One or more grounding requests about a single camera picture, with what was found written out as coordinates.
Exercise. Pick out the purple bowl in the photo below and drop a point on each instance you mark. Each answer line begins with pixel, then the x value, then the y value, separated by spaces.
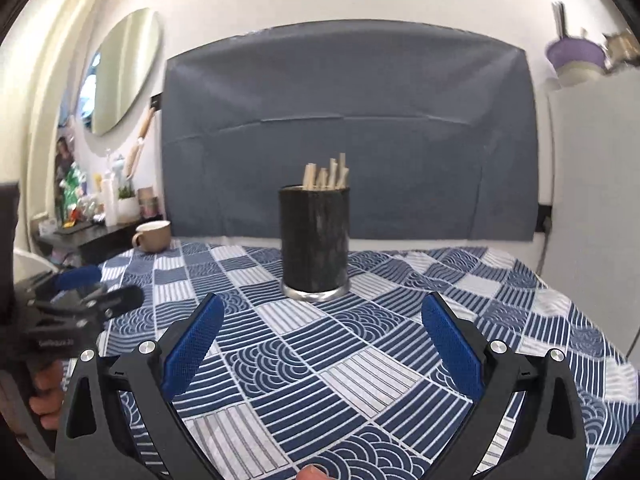
pixel 570 49

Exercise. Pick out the wooden chopstick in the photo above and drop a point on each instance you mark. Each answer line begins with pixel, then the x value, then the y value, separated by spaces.
pixel 309 176
pixel 332 174
pixel 342 171

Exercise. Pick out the black metal utensil cup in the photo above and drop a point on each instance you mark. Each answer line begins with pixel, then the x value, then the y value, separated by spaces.
pixel 314 228

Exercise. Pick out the cream bowl stack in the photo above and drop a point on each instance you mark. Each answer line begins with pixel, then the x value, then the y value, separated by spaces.
pixel 577 72

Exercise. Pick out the black chopsticks in bowl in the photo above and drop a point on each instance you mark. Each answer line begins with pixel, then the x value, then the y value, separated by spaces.
pixel 559 16

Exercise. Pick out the white bottle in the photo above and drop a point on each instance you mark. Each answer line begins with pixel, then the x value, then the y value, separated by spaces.
pixel 109 190

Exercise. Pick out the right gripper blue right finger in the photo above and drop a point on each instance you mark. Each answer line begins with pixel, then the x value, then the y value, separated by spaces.
pixel 548 439

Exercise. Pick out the black side shelf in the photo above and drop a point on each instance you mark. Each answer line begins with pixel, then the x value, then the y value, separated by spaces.
pixel 93 245

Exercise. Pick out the white cabinet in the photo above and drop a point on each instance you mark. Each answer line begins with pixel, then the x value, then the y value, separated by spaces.
pixel 593 251

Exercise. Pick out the beige mug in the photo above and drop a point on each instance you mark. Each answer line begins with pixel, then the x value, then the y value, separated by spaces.
pixel 153 236

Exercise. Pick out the blue patterned tablecloth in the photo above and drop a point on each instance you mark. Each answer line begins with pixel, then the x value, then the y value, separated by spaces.
pixel 354 385

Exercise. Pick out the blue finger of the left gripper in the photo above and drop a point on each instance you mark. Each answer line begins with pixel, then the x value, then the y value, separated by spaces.
pixel 74 278
pixel 97 302

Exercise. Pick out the small potted plant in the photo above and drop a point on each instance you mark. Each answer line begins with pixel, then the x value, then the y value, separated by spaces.
pixel 128 209

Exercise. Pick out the right hand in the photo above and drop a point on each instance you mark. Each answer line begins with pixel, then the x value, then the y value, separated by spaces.
pixel 311 472

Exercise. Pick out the round wall mirror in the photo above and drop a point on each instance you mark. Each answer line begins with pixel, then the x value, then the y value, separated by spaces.
pixel 127 54

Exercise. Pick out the grey wall cloth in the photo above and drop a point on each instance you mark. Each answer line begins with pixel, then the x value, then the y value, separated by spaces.
pixel 437 126

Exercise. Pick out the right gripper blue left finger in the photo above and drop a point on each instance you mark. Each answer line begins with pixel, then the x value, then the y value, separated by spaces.
pixel 94 439

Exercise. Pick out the wooden rolling pin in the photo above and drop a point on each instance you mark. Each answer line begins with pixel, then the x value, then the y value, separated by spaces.
pixel 132 159

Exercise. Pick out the copper lidded jar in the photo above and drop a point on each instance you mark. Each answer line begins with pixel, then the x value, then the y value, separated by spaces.
pixel 148 203

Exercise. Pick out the left hand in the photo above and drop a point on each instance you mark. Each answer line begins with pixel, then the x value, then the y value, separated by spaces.
pixel 47 403

